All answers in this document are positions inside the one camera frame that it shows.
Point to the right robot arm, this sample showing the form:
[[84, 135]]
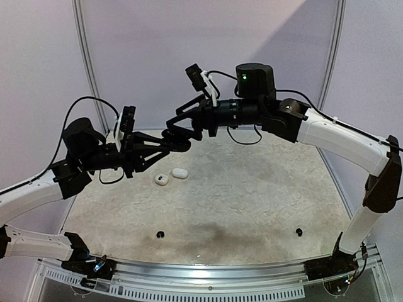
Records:
[[256, 104]]

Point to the black earbud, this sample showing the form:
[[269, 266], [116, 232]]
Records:
[[299, 232], [160, 234]]

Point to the white square charging case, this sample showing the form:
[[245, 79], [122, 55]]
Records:
[[161, 180]]

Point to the aluminium frame post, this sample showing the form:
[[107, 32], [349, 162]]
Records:
[[333, 51], [78, 13]]

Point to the aluminium front rail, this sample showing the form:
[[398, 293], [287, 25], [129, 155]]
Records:
[[144, 281]]

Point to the black oval charging case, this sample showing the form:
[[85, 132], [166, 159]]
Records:
[[176, 142]]

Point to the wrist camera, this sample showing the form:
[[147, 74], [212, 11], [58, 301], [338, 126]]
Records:
[[202, 82], [124, 126]]

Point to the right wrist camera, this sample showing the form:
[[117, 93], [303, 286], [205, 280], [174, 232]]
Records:
[[202, 82]]

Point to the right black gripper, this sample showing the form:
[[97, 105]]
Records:
[[207, 115]]

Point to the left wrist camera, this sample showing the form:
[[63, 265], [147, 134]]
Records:
[[124, 126]]

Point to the white oval charging case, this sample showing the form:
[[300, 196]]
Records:
[[179, 173]]

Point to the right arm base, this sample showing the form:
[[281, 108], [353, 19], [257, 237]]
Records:
[[337, 263]]

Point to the left aluminium frame post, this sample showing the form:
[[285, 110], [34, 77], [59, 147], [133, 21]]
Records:
[[78, 13]]

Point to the right aluminium frame post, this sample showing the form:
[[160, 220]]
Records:
[[333, 51]]

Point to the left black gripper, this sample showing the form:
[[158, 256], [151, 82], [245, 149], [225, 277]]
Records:
[[135, 151]]

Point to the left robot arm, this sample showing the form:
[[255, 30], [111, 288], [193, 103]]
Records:
[[87, 152]]

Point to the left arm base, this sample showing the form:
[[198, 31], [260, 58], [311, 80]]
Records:
[[82, 262]]

